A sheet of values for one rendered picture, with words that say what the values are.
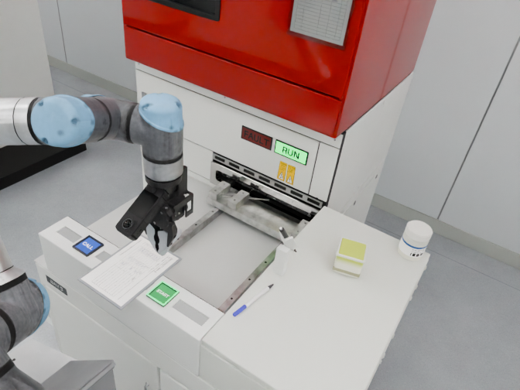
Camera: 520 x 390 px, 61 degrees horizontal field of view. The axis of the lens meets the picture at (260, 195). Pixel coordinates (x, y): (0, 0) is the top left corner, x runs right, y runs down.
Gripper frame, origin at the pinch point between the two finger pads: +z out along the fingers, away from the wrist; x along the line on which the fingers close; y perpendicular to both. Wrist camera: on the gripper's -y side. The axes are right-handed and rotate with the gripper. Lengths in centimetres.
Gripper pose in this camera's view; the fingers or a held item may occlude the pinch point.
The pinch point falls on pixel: (159, 251)
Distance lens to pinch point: 99.7
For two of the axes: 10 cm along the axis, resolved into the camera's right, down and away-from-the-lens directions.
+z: -1.1, 8.0, 6.0
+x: -8.4, -4.0, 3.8
